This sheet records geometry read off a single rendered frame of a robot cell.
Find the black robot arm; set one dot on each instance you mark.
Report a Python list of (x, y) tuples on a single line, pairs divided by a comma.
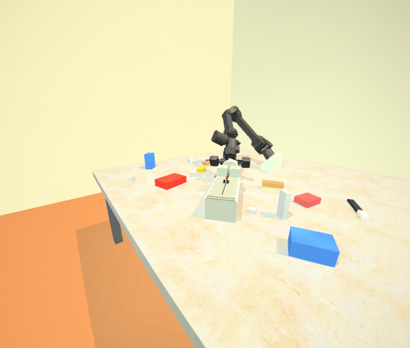
[(228, 137)]

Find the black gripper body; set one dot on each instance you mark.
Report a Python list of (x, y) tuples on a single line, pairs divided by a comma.
[(214, 160)]

